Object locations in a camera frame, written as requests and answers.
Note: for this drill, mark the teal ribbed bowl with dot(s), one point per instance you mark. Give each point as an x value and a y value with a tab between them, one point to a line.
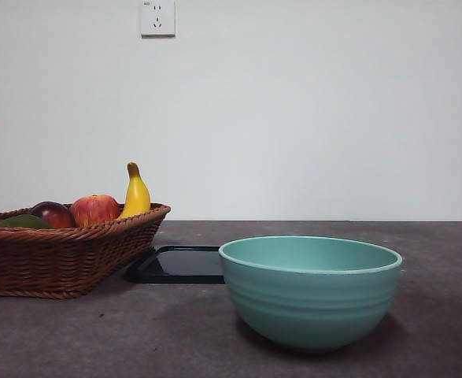
309	311

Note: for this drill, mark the green avocado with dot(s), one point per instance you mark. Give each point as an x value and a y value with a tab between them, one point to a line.
22	222

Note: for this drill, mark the black rectangular tray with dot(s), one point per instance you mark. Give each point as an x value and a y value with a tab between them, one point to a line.
187	265

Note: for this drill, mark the yellow banana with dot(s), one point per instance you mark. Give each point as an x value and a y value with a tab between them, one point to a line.
137	197

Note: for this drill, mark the red apple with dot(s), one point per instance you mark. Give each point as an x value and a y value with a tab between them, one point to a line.
94	212

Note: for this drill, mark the dark red plum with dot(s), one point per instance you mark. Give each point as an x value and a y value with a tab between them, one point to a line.
55	214

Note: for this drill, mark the brown wicker basket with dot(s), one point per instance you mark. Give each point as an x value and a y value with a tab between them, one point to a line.
57	260

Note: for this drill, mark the white wall socket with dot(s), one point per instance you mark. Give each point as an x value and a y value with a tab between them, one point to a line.
158	19

